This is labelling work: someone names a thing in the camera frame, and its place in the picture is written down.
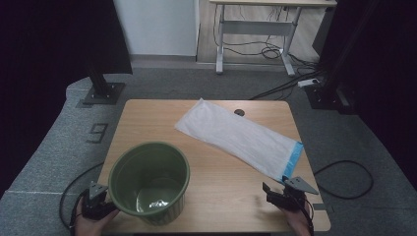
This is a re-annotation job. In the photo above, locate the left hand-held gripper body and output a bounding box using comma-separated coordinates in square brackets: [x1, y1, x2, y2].
[80, 181, 118, 221]

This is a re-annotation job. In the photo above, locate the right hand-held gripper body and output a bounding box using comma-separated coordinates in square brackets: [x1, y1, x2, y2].
[266, 176, 320, 211]

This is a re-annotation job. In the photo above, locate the green plastic bin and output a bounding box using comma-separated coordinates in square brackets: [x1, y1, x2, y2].
[107, 141, 191, 226]

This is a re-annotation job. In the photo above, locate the white bag with blue band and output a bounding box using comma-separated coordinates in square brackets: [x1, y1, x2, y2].
[174, 97, 305, 183]

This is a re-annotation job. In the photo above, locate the person's left hand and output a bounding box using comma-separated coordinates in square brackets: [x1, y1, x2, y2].
[74, 209, 121, 236]

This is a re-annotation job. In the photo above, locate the person's right hand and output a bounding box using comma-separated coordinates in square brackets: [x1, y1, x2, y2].
[279, 200, 313, 236]

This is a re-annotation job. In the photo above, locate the tall black metal stand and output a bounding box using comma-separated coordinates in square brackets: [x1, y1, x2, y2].
[304, 0, 383, 116]

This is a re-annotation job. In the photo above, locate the white power strip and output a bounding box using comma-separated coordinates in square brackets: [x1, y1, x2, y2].
[297, 78, 321, 89]

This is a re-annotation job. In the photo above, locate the black stand with square base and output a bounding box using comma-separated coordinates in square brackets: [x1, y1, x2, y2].
[82, 63, 127, 106]

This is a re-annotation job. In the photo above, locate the black curtain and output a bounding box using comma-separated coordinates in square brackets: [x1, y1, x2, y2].
[319, 0, 417, 185]
[0, 0, 134, 198]

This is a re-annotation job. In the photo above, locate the right hand-held gripper cable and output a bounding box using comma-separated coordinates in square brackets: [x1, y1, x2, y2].
[297, 196, 316, 236]

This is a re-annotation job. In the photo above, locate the black looped floor cable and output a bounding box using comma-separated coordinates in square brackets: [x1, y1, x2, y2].
[313, 159, 375, 201]

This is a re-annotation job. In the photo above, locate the bundle of black cables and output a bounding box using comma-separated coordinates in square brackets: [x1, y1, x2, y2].
[212, 4, 326, 101]

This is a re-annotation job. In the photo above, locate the white desk frame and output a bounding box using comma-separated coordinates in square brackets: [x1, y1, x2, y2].
[208, 0, 338, 78]

